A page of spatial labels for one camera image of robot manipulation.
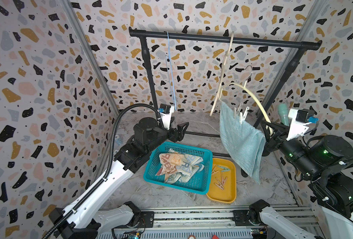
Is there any cream plastic hanger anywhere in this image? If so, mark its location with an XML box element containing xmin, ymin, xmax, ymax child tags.
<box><xmin>218</xmin><ymin>83</ymin><xmax>271</xmax><ymax>121</ymax></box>

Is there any light teal towel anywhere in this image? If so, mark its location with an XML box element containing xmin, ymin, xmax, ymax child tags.
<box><xmin>220</xmin><ymin>102</ymin><xmax>266</xmax><ymax>184</ymax></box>

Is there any cream RABBIT lettered towel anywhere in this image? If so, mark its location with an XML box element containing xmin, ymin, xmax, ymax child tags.
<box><xmin>155</xmin><ymin>148</ymin><xmax>204</xmax><ymax>180</ymax></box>

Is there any cream towel blue cartoon print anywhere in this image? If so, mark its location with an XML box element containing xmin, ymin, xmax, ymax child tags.
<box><xmin>164</xmin><ymin>172</ymin><xmax>195</xmax><ymax>184</ymax></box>

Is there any green clothespin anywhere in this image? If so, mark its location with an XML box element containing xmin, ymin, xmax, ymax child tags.
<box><xmin>216</xmin><ymin>165</ymin><xmax>230</xmax><ymax>172</ymax></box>

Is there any yellow clothespin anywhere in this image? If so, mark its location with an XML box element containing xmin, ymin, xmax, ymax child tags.
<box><xmin>211</xmin><ymin>165</ymin><xmax>219</xmax><ymax>175</ymax></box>

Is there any beige pink clothespin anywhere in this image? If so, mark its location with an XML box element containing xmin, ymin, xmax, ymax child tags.
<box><xmin>214</xmin><ymin>180</ymin><xmax>224</xmax><ymax>190</ymax></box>

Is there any blue wire hanger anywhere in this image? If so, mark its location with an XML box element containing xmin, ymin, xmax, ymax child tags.
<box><xmin>166</xmin><ymin>31</ymin><xmax>177</xmax><ymax>111</ymax></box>

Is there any beige plastic hanger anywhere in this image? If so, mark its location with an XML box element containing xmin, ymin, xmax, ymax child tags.
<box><xmin>209</xmin><ymin>32</ymin><xmax>234</xmax><ymax>117</ymax></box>

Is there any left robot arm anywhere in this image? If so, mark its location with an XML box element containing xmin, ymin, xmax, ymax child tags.
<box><xmin>44</xmin><ymin>104</ymin><xmax>189</xmax><ymax>239</ymax></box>

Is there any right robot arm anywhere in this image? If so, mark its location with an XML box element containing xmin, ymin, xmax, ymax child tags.
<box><xmin>261</xmin><ymin>121</ymin><xmax>353</xmax><ymax>239</ymax></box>

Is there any mint green microphone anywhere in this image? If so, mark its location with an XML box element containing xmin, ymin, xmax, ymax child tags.
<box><xmin>278</xmin><ymin>104</ymin><xmax>290</xmax><ymax>126</ymax></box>

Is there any teal plastic basket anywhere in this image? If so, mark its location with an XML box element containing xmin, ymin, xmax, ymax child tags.
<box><xmin>144</xmin><ymin>142</ymin><xmax>213</xmax><ymax>195</ymax></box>

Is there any yellow plastic tray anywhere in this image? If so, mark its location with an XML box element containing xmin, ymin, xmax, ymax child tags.
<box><xmin>206</xmin><ymin>158</ymin><xmax>237</xmax><ymax>204</ymax></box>

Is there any black clothes rack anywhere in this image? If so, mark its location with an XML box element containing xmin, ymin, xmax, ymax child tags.
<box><xmin>128</xmin><ymin>26</ymin><xmax>323</xmax><ymax>178</ymax></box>

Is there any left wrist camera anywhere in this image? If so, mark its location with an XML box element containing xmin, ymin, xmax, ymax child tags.
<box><xmin>159</xmin><ymin>104</ymin><xmax>175</xmax><ymax>130</ymax></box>

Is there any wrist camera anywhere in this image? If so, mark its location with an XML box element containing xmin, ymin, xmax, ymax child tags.
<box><xmin>286</xmin><ymin>109</ymin><xmax>318</xmax><ymax>141</ymax></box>
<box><xmin>159</xmin><ymin>104</ymin><xmax>175</xmax><ymax>130</ymax></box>

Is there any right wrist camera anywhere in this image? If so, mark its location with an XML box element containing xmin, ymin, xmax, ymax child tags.
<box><xmin>286</xmin><ymin>109</ymin><xmax>318</xmax><ymax>141</ymax></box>

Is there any aluminium rail base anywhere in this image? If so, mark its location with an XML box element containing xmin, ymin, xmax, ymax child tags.
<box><xmin>63</xmin><ymin>206</ymin><xmax>326</xmax><ymax>239</ymax></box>

